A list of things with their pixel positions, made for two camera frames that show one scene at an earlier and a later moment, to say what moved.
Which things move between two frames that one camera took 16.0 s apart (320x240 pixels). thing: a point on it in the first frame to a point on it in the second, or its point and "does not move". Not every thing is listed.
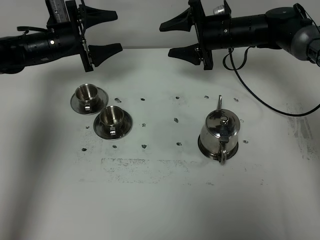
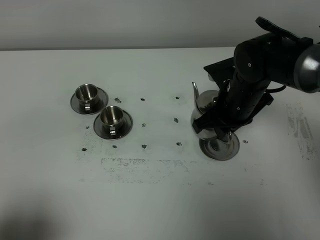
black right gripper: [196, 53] to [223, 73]
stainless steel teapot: [218, 138] to [204, 101]
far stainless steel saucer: [103, 101] does not move
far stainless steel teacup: [87, 96] does not move
